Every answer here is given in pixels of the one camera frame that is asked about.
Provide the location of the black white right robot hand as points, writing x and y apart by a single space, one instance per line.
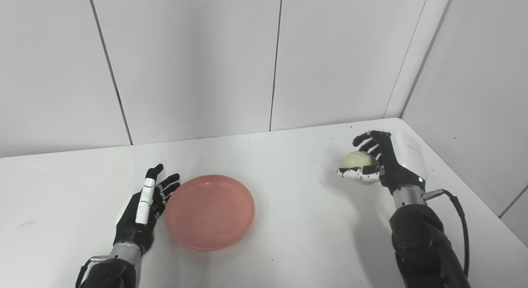
400 164

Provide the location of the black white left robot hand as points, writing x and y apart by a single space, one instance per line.
132 230

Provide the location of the cream steamed bun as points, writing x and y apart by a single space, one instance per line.
359 159

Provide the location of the pink round plate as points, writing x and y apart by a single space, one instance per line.
209 213

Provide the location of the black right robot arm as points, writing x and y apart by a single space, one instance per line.
420 246

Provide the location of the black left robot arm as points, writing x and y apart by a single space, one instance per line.
109 273

